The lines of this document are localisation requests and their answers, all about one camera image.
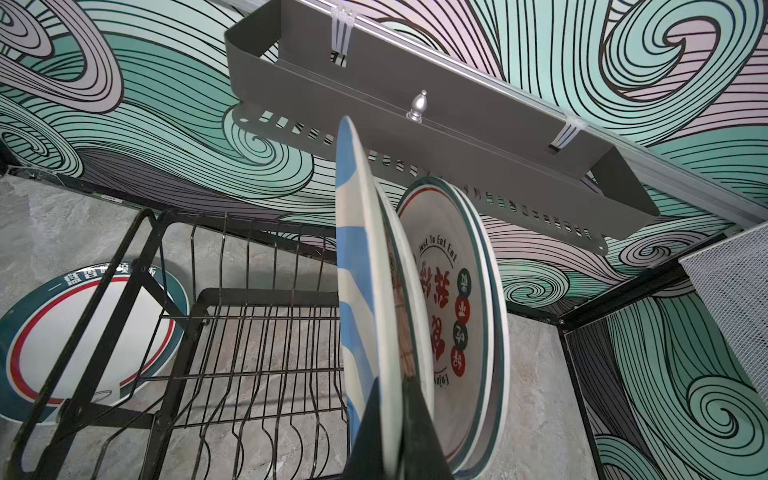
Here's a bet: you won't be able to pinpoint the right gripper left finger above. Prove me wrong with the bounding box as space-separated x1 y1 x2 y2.
342 379 384 480

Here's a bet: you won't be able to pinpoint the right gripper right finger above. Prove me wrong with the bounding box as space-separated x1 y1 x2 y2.
401 377 453 479

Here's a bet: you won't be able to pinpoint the white plate green flower outline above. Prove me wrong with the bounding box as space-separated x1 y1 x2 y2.
454 188 511 479

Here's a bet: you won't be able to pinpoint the orange sunburst plate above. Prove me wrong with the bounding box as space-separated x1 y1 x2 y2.
374 182 435 420

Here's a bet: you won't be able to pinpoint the blue striped plate large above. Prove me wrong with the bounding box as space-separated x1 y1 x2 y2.
335 116 403 479

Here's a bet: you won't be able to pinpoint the black wire dish rack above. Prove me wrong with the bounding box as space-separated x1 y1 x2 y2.
1 210 350 479

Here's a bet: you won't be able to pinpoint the white plate red characters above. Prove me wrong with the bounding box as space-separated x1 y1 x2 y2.
397 176 494 473

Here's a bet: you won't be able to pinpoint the green-rimmed white plate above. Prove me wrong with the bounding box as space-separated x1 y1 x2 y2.
1 262 183 424

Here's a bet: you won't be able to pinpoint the clear acrylic wall box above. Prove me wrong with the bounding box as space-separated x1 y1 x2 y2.
680 223 768 400

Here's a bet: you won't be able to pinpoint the black wall-mounted tray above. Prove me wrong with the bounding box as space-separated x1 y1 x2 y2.
224 0 661 256

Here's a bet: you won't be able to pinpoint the aluminium rail back wall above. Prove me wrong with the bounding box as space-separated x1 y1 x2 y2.
227 0 768 229

